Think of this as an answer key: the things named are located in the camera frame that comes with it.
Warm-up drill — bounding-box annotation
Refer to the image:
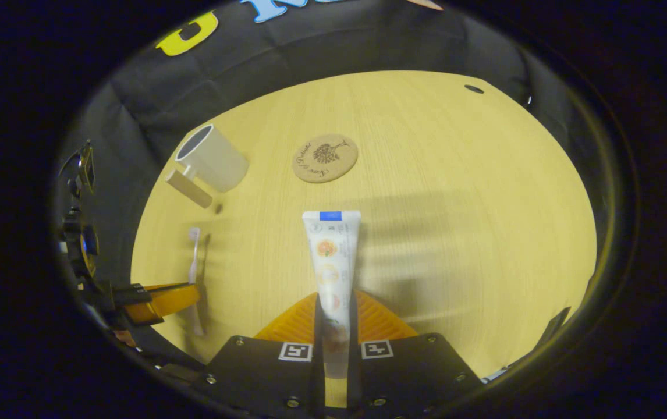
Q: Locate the pink toothbrush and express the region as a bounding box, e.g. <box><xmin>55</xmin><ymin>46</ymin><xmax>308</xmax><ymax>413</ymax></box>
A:
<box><xmin>187</xmin><ymin>226</ymin><xmax>207</xmax><ymax>337</ymax></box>

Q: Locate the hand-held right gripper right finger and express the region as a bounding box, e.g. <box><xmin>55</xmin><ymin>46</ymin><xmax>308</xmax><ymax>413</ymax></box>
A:
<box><xmin>346</xmin><ymin>290</ymin><xmax>484</xmax><ymax>417</ymax></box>

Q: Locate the white cup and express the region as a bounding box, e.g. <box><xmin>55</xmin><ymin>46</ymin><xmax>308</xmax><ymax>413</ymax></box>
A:
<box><xmin>164</xmin><ymin>123</ymin><xmax>250</xmax><ymax>209</ymax></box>

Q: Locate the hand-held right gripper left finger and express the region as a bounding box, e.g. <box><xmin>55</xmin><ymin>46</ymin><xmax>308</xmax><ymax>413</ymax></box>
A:
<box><xmin>193</xmin><ymin>291</ymin><xmax>325</xmax><ymax>418</ymax></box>

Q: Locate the round cork coaster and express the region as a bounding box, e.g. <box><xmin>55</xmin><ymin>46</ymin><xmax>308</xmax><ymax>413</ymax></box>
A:
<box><xmin>292</xmin><ymin>133</ymin><xmax>360</xmax><ymax>184</ymax></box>

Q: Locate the white toothpaste tube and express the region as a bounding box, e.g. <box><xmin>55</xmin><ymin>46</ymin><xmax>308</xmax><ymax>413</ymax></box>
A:
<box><xmin>302</xmin><ymin>210</ymin><xmax>363</xmax><ymax>380</ymax></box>

